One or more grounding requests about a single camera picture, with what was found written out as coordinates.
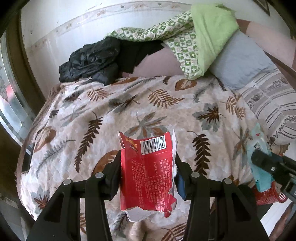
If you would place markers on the black jacket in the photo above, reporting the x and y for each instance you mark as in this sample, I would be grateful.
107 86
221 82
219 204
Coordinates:
105 60

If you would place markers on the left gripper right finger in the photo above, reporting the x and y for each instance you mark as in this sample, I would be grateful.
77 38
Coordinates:
219 210

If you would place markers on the striped beige pillow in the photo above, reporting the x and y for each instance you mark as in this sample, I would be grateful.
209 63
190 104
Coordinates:
272 100

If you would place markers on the red snack wrapper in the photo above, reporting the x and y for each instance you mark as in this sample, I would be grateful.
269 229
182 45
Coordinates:
148 170

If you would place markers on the leaf patterned bed blanket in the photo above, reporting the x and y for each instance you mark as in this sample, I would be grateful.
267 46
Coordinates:
76 132

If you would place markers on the light blue paper wrapper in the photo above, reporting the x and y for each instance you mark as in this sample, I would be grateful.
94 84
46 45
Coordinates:
257 150

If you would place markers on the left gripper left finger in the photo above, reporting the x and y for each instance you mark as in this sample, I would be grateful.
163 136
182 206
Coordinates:
60 219

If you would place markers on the green patterned quilt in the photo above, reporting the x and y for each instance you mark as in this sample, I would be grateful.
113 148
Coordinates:
196 37

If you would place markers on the light blue pillow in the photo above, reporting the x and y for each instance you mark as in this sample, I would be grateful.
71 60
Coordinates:
240 60

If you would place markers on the orange plastic trash basket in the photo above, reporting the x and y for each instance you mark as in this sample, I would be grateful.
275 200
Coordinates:
270 196

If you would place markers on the pink bed sheet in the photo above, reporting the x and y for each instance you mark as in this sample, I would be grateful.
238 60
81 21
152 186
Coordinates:
161 63

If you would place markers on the large framed wall picture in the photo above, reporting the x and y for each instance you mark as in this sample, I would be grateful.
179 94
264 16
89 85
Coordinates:
263 4

